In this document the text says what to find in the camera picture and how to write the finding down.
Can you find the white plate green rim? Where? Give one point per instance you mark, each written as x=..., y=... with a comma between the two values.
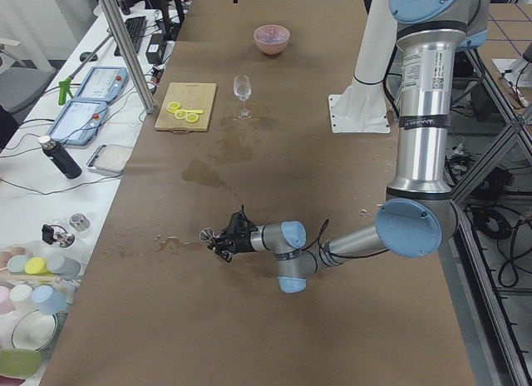
x=35, y=331

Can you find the green handled tool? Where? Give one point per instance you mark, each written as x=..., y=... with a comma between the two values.
x=65, y=85

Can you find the black keyboard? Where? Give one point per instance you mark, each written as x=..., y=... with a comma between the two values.
x=135, y=27

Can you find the grey tray with white pad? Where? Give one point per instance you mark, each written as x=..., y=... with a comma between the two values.
x=109, y=159

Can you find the aluminium frame post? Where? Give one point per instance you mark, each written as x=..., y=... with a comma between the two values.
x=121, y=36

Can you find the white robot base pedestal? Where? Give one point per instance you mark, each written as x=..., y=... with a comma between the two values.
x=362, y=108

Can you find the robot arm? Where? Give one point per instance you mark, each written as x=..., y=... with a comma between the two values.
x=416, y=217

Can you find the lemon slice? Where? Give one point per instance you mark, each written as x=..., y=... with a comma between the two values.
x=192, y=117
x=173, y=106
x=180, y=114

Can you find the blue teach pendant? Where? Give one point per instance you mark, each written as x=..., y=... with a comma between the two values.
x=78, y=122
x=102, y=83

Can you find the clear wine glass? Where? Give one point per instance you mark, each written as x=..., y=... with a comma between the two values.
x=243, y=90

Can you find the pink bowl of ice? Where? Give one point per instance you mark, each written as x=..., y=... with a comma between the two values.
x=271, y=39

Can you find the blue teach pendant near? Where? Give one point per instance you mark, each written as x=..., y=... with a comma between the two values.
x=78, y=122

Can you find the green bowl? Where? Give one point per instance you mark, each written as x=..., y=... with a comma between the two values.
x=20, y=363

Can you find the steel double jigger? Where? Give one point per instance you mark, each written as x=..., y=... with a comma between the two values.
x=208, y=235

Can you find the lemon slice middle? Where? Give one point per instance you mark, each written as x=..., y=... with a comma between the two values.
x=180, y=114

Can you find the black power adapter box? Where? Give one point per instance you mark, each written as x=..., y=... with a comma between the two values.
x=156, y=49

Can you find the lemon slice near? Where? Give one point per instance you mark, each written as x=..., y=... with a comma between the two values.
x=192, y=117

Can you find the bamboo cutting board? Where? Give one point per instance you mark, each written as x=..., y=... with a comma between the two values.
x=191, y=95

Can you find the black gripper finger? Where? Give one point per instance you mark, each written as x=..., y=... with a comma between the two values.
x=225, y=252
x=217, y=242

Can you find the light blue cup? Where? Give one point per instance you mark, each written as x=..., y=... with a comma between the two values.
x=48, y=300

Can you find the small steel weight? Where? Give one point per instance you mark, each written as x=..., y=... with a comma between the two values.
x=79, y=222

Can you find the black water bottle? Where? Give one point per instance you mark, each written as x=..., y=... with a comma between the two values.
x=59, y=156

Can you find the blue teach pendant far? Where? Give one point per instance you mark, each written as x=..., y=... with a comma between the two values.
x=102, y=83

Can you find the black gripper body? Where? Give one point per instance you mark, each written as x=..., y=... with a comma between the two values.
x=246, y=243

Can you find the lemon slice far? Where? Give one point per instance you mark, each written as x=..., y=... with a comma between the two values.
x=173, y=106

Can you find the yellow cup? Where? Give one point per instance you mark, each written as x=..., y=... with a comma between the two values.
x=36, y=266

